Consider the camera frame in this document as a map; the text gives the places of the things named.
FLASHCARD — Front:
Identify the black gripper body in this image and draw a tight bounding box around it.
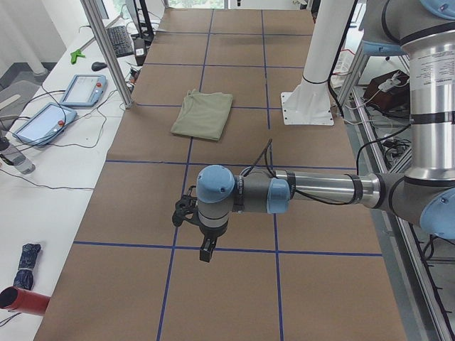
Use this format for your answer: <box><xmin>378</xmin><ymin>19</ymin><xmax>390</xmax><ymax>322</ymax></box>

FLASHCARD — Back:
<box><xmin>199</xmin><ymin>224</ymin><xmax>227</xmax><ymax>242</ymax></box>

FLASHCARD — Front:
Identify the olive green long-sleeve shirt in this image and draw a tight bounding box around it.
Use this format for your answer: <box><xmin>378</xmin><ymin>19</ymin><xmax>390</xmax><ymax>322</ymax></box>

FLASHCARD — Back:
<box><xmin>171</xmin><ymin>89</ymin><xmax>233</xmax><ymax>141</ymax></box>

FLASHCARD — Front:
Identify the upper orange connector block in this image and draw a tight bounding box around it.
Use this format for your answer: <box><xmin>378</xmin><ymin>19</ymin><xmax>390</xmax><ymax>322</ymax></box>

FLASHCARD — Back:
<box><xmin>128</xmin><ymin>68</ymin><xmax>140</xmax><ymax>83</ymax></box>

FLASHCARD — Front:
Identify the folded dark blue umbrella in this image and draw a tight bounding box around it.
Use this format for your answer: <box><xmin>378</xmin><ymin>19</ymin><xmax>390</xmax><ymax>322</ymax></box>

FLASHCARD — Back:
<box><xmin>14</xmin><ymin>243</ymin><xmax>41</xmax><ymax>291</ymax></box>

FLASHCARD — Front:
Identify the upper blue teach pendant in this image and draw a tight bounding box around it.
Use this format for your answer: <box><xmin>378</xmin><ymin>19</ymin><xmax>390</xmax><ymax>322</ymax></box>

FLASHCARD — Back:
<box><xmin>60</xmin><ymin>75</ymin><xmax>107</xmax><ymax>108</ymax></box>

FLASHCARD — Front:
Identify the blue teach pendant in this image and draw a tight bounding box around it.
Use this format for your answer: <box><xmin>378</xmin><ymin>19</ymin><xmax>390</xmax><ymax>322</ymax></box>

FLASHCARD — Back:
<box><xmin>60</xmin><ymin>75</ymin><xmax>107</xmax><ymax>108</ymax></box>
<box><xmin>13</xmin><ymin>103</ymin><xmax>77</xmax><ymax>146</ymax></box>

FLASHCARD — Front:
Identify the black box with white label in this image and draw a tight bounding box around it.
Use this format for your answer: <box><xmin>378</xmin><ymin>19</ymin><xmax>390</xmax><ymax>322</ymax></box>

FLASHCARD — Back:
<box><xmin>133</xmin><ymin>38</ymin><xmax>147</xmax><ymax>66</ymax></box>

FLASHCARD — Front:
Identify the red cylinder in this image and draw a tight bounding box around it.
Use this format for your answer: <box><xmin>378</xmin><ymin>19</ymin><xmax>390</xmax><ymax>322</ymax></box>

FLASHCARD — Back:
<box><xmin>1</xmin><ymin>286</ymin><xmax>50</xmax><ymax>316</ymax></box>

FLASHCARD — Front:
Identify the lower blue teach pendant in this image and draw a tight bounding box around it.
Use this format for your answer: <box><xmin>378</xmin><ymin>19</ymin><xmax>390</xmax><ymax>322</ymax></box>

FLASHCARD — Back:
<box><xmin>13</xmin><ymin>103</ymin><xmax>77</xmax><ymax>146</ymax></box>

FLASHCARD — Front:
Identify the black computer mouse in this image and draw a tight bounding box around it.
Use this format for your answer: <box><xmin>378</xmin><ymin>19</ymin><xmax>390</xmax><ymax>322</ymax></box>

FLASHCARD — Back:
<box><xmin>91</xmin><ymin>62</ymin><xmax>107</xmax><ymax>72</ymax></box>

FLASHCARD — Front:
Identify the black keyboard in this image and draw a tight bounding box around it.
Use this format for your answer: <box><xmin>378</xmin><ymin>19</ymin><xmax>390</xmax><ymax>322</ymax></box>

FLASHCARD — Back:
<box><xmin>107</xmin><ymin>26</ymin><xmax>134</xmax><ymax>58</ymax></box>

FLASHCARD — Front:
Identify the green plastic tool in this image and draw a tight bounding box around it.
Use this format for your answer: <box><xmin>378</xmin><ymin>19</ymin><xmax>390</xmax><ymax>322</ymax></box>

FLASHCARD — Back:
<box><xmin>70</xmin><ymin>49</ymin><xmax>85</xmax><ymax>65</ymax></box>

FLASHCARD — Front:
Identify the brown box on shelf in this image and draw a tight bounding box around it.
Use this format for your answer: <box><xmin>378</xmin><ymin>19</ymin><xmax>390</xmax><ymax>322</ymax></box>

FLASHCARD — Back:
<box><xmin>363</xmin><ymin>70</ymin><xmax>410</xmax><ymax>112</ymax></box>

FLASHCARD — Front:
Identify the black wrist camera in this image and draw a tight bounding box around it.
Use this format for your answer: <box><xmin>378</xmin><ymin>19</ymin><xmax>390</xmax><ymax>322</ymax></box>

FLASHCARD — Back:
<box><xmin>171</xmin><ymin>185</ymin><xmax>199</xmax><ymax>227</ymax></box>

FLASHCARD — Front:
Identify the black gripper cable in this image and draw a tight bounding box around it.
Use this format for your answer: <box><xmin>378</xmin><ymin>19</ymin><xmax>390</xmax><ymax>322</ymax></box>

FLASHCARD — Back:
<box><xmin>240</xmin><ymin>138</ymin><xmax>360</xmax><ymax>205</ymax></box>

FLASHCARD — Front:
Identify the aluminium frame post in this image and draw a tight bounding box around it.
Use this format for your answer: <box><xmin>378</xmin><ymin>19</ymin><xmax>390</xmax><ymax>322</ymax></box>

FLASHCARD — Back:
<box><xmin>80</xmin><ymin>0</ymin><xmax>133</xmax><ymax>109</ymax></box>

